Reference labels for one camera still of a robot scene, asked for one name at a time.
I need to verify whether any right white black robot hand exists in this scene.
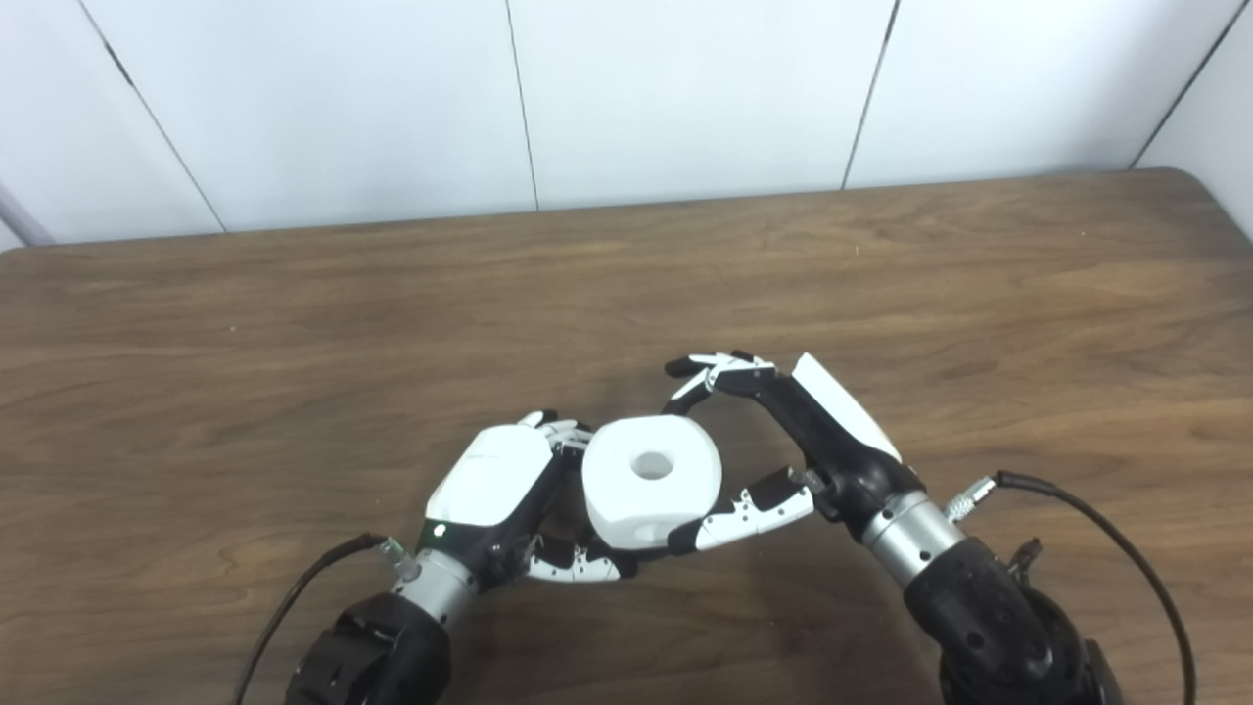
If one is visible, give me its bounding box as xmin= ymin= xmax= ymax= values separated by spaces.
xmin=664 ymin=351 xmax=926 ymax=555

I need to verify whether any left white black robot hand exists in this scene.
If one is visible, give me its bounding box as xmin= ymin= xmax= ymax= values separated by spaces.
xmin=424 ymin=411 xmax=637 ymax=588

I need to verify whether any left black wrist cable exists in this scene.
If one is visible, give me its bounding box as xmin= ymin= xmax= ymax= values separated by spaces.
xmin=232 ymin=532 xmax=407 ymax=705

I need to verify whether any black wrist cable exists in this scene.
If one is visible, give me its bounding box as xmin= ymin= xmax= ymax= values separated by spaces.
xmin=232 ymin=532 xmax=407 ymax=705
xmin=945 ymin=470 xmax=1197 ymax=705

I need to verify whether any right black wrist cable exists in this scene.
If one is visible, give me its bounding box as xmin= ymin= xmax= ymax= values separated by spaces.
xmin=945 ymin=470 xmax=1197 ymax=705

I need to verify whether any grey wall corner strip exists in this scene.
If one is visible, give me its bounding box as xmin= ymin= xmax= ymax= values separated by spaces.
xmin=0 ymin=181 xmax=55 ymax=248

